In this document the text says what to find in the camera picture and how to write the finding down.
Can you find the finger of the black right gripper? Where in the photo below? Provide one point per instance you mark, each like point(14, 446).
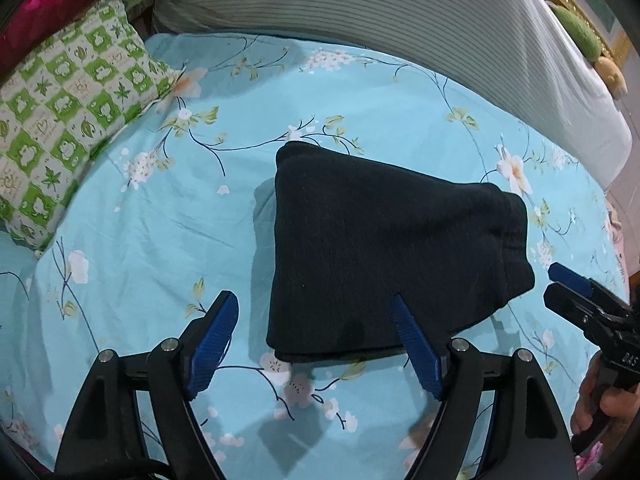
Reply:
point(585, 287)
point(580, 311)

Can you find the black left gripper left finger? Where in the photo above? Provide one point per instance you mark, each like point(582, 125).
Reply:
point(132, 418)

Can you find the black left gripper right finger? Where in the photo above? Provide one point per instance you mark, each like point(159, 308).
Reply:
point(507, 397)

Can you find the black pants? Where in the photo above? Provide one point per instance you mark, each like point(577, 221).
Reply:
point(352, 234)

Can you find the person's right hand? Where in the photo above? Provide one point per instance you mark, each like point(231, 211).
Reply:
point(619, 404)

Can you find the beige plush toy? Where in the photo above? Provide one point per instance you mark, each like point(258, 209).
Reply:
point(612, 77)

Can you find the green plush toy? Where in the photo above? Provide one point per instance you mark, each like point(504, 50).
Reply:
point(580, 32)

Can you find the light blue floral bedsheet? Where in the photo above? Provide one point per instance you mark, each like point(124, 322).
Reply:
point(180, 207)

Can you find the grey striped bolster pillow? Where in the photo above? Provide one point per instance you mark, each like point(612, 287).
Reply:
point(514, 53)

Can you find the green checkered pillow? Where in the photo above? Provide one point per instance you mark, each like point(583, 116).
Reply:
point(64, 102)

